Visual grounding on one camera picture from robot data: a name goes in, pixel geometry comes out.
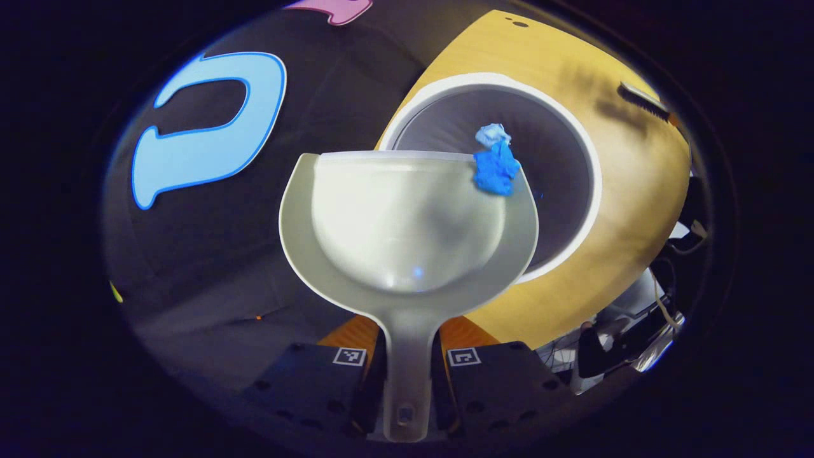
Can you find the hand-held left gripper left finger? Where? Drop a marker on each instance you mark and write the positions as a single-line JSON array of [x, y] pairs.
[[371, 394]]

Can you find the small white broom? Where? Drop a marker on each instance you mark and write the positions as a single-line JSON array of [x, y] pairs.
[[645, 102]]

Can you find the grey plastic garbage bin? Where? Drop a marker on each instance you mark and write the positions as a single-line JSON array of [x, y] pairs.
[[559, 191]]

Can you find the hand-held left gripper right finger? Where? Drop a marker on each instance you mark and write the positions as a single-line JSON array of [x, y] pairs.
[[443, 401]]

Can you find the black backdrop cloth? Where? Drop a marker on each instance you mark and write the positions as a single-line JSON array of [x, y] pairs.
[[318, 95]]

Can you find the white plastic dustpan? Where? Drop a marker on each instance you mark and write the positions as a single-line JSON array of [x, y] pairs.
[[407, 216]]

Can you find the blue paper trash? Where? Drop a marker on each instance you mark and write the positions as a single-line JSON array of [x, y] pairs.
[[496, 168]]

